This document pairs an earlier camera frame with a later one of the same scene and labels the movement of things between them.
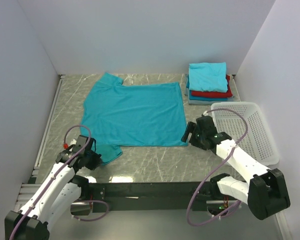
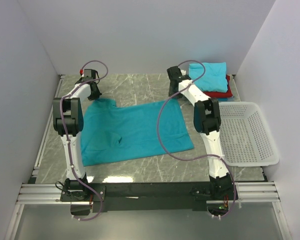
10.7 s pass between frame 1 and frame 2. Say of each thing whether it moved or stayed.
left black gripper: moved
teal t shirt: moved
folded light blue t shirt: stayed
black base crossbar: stayed
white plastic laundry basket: stayed
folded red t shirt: stayed
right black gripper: moved
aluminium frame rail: stayed
